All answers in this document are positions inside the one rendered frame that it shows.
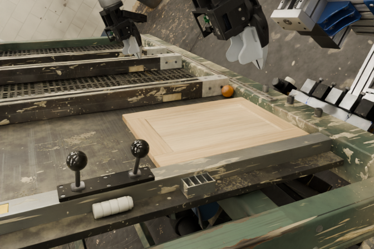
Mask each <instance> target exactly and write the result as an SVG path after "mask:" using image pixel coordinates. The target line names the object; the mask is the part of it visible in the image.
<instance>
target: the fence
mask: <svg viewBox="0 0 374 249"><path fill-rule="evenodd" d="M331 144H332V138H330V137H328V136H326V135H324V134H322V133H320V132H317V133H313V134H310V135H305V136H299V137H295V138H290V139H287V140H282V141H277V142H272V143H267V144H264V145H259V146H254V147H249V148H245V149H241V150H236V151H231V152H227V153H222V154H218V155H213V156H209V157H204V158H199V159H195V160H191V161H186V162H181V163H176V164H173V165H168V166H163V167H158V168H153V169H151V171H152V173H153V174H154V176H155V180H154V181H150V182H145V183H141V184H138V185H133V186H129V187H124V188H120V189H116V190H112V191H107V192H103V193H98V194H95V195H91V196H86V197H82V198H77V199H74V200H69V201H65V202H59V200H58V193H57V190H54V191H49V192H45V193H40V194H36V195H31V196H27V197H22V198H17V199H13V200H9V201H4V202H0V205H5V204H8V212H7V213H3V214H0V235H3V234H6V233H10V232H14V231H19V230H22V229H25V228H30V227H34V226H38V225H42V224H45V223H50V222H53V221H58V220H62V219H65V218H69V217H73V216H78V215H81V214H84V213H89V212H93V210H92V205H93V204H95V203H101V202H103V201H109V200H113V199H117V198H120V197H124V196H130V197H132V201H137V200H141V199H143V198H148V197H152V196H156V195H160V194H163V193H168V192H171V191H176V190H180V185H181V178H186V177H190V176H195V175H199V174H202V173H207V172H208V174H209V175H210V176H211V177H212V178H213V179H214V180H219V179H222V178H227V177H230V176H235V175H239V174H242V173H246V172H250V171H255V170H259V169H261V168H266V167H270V166H274V165H278V164H281V163H286V162H290V161H294V160H298V159H301V158H305V157H309V156H314V155H318V154H320V153H325V152H329V151H330V150H331Z"/></svg>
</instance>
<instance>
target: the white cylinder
mask: <svg viewBox="0 0 374 249"><path fill-rule="evenodd" d="M133 206H134V204H133V201H132V197H130V196H124V197H120V198H117V199H113V200H109V201H103V202H101V203H95V204H93V205H92V210H93V216H94V218H95V219H97V218H101V217H105V216H109V215H113V214H116V213H118V212H119V213H120V212H124V211H128V210H130V209H132V207H133Z"/></svg>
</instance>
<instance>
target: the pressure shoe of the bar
mask: <svg viewBox="0 0 374 249"><path fill-rule="evenodd" d="M180 99H181V93H174V94H166V95H163V102H167V101H175V100H180Z"/></svg>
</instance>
